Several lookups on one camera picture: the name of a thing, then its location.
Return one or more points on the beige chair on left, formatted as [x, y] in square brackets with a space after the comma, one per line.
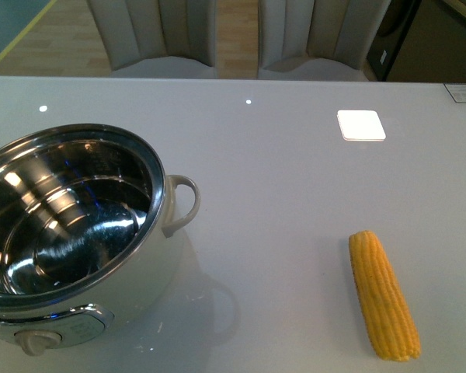
[158, 39]

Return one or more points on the white electric cooking pot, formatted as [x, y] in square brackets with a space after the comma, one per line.
[87, 233]

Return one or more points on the beige chair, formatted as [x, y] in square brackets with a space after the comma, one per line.
[320, 40]
[158, 39]

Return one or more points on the black washing machine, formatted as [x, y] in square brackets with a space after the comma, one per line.
[390, 36]

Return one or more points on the label sticker on table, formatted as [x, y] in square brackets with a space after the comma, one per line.
[457, 92]

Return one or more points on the beige chair on right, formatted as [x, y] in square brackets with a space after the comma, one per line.
[320, 40]

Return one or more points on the yellow corn cob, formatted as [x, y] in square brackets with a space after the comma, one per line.
[390, 327]

